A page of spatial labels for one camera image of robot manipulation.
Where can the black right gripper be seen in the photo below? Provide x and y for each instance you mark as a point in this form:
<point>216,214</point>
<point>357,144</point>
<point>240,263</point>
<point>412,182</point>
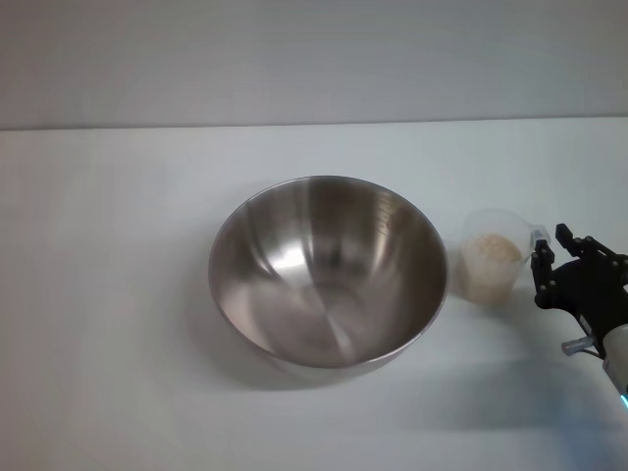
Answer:
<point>596,299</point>

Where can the white rice grains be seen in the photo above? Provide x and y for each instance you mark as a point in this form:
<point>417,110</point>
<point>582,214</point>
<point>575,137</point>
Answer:
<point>490,250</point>

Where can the clear plastic measuring cup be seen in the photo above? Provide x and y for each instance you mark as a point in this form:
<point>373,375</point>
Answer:
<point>490,279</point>

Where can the stainless steel mixing bowl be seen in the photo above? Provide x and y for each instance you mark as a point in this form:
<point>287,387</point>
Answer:
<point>329,279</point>

